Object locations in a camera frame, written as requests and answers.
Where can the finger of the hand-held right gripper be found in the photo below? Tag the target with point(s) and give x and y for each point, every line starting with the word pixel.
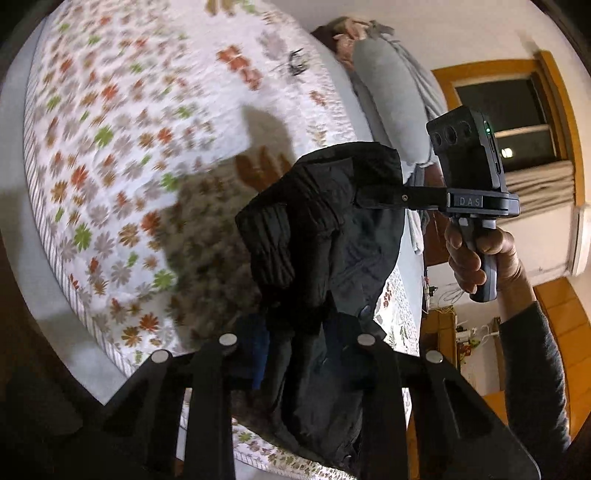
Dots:
pixel 406 197

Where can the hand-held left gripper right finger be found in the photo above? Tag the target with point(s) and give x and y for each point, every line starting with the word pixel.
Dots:
pixel 374 364

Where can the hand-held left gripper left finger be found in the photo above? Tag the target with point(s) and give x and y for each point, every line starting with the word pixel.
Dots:
pixel 259 355

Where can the black quilted jacket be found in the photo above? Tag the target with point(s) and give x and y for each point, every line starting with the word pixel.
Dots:
pixel 323 258

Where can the person's right forearm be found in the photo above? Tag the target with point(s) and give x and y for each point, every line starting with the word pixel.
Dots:
pixel 531 369

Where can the person's right hand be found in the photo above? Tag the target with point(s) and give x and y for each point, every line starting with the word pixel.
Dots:
pixel 466 263

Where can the wooden framed window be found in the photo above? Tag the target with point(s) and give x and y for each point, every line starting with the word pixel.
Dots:
pixel 498 97

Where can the dark wooden nightstand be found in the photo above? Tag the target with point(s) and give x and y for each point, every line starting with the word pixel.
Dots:
pixel 438 334

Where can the beige curtain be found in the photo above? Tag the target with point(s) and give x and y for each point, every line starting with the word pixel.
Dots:
pixel 540 182

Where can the black hair clip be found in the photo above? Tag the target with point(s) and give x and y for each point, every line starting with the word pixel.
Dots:
pixel 293 63

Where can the wooden wardrobe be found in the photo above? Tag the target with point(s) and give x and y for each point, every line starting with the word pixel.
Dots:
pixel 568 304

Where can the bed with light blue sheet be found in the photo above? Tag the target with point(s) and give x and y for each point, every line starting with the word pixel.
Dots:
pixel 41 295

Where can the floral quilted bedspread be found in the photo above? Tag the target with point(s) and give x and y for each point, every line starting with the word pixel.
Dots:
pixel 138 138

